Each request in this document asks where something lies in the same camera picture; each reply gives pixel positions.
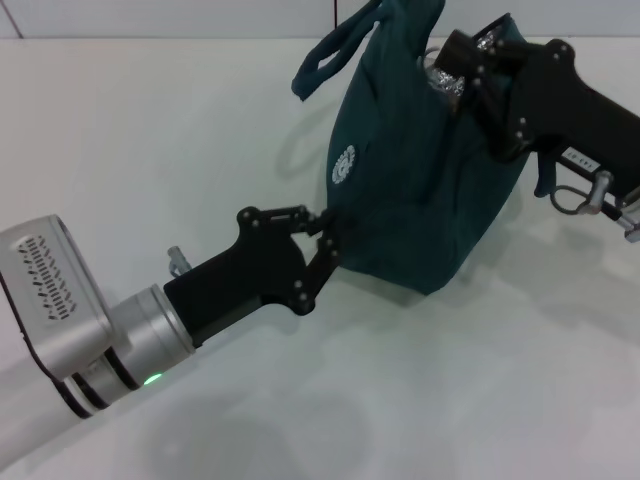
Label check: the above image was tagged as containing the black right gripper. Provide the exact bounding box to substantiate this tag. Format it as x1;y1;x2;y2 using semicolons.
434;28;640;200

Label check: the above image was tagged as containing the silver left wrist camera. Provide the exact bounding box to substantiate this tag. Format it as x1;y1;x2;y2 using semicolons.
0;213;132;384

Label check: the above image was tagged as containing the dark teal insulated lunch bag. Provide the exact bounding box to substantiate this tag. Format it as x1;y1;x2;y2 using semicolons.
291;0;561;297

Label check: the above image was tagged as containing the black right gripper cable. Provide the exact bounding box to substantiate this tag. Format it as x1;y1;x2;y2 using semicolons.
548;183;626;221

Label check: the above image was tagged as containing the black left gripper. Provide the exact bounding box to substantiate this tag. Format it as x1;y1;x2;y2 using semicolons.
163;202;343;350

